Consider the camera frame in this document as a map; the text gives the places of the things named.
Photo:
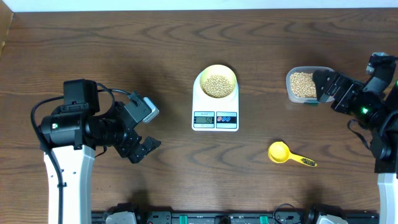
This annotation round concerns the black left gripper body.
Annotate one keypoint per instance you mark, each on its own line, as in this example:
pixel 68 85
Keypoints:
pixel 126 143

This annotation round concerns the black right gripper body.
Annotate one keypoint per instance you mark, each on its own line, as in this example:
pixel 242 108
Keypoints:
pixel 354 101

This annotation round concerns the yellow measuring scoop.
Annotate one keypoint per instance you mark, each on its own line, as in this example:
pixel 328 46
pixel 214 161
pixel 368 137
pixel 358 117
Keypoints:
pixel 279 152

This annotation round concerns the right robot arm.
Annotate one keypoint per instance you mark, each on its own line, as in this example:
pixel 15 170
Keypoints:
pixel 383 146

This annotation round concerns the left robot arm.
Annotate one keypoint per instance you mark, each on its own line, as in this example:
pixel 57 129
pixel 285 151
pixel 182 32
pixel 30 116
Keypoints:
pixel 70 135

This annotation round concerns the white digital kitchen scale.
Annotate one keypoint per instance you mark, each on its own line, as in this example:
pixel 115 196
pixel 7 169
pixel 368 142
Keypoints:
pixel 214 114

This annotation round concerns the soybeans in bowl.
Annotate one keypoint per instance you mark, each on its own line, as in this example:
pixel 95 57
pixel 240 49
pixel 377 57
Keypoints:
pixel 217 86

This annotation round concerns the pale yellow bowl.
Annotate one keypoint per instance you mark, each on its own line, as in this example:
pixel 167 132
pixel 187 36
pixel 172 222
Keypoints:
pixel 218 70

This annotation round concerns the clear plastic bean container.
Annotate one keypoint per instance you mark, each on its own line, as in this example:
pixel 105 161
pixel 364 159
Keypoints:
pixel 306 69

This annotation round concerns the black mounting rail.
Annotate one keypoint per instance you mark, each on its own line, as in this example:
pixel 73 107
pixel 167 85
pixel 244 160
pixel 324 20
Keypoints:
pixel 318 213

